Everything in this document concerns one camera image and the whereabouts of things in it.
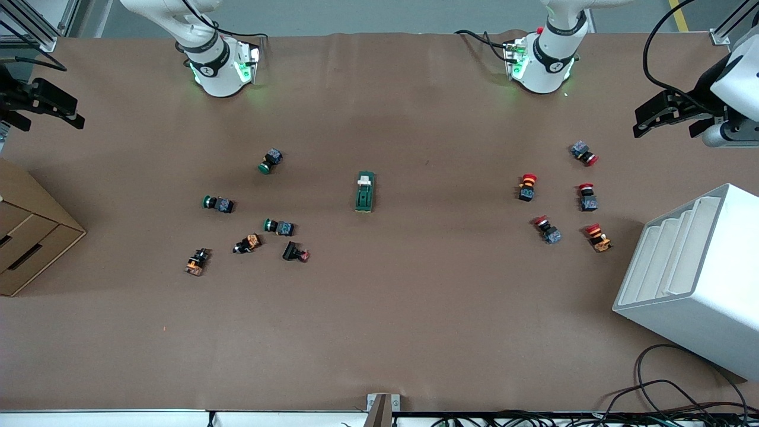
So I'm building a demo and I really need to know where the green load switch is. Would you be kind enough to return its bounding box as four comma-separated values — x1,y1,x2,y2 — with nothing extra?
355,171,377,214

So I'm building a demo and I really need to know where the brown cardboard box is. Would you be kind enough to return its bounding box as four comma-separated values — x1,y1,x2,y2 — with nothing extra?
0,157,87,297

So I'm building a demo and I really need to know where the aluminium frame profile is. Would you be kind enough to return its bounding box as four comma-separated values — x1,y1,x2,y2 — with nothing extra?
710,0,759,46
0,0,81,53

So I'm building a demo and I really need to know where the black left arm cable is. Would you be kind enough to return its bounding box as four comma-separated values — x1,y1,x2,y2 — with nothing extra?
643,0,730,113

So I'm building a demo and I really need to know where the black base cable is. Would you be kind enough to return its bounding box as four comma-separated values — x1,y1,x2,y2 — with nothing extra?
454,28,512,63
178,0,269,40

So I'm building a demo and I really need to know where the black looped floor cable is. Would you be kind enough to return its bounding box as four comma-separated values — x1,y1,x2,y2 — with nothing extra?
605,344,751,416

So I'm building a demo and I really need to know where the white stepped rack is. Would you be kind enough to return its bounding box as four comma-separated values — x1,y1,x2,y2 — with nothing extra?
613,183,759,381

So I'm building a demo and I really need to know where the black left base cable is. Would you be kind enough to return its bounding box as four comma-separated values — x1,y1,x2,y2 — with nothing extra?
454,28,512,63

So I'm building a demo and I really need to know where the grey metal table bracket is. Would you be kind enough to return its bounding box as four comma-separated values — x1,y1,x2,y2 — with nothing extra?
366,393,400,427

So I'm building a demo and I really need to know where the black cable bundle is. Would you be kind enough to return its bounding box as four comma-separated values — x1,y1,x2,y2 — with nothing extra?
433,409,759,427

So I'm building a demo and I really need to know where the black right base cable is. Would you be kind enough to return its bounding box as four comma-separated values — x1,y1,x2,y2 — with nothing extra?
178,0,269,40

